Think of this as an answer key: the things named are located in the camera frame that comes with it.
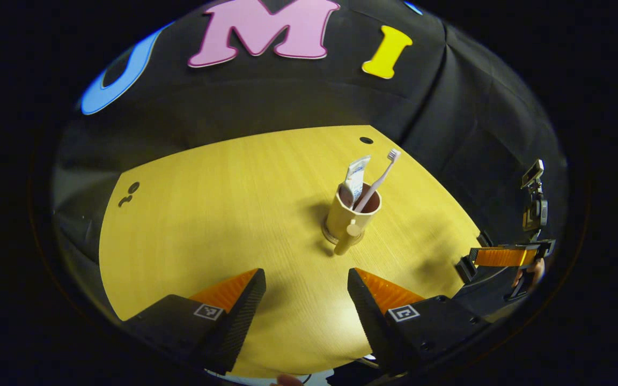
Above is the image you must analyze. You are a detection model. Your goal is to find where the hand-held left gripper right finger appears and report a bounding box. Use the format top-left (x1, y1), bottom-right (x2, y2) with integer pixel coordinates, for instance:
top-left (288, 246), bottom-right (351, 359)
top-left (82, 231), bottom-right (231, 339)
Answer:
top-left (348, 267), bottom-right (492, 376)

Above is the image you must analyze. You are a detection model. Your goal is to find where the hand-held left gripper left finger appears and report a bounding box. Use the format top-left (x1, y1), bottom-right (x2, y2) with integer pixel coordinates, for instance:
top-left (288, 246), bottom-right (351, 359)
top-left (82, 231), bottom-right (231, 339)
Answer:
top-left (121, 268), bottom-right (267, 376)

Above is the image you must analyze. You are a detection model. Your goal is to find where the beige cup with handle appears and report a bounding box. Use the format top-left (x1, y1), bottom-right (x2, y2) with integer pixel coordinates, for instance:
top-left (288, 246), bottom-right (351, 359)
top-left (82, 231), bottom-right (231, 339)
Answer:
top-left (324, 182), bottom-right (382, 256)

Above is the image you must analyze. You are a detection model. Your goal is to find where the white toothbrush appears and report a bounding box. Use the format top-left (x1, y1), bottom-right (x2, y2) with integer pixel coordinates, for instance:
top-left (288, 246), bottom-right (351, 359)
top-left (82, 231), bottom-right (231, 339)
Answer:
top-left (353, 149), bottom-right (401, 212)

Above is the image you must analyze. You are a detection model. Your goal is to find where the white toothpaste tube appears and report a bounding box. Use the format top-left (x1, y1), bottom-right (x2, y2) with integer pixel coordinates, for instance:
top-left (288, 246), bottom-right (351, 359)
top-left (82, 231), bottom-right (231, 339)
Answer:
top-left (343, 155), bottom-right (372, 203)

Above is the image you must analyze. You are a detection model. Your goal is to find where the wooden desktop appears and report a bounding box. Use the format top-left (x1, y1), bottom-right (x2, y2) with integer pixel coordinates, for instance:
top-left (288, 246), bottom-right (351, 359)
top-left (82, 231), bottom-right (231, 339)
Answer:
top-left (99, 125), bottom-right (481, 378)

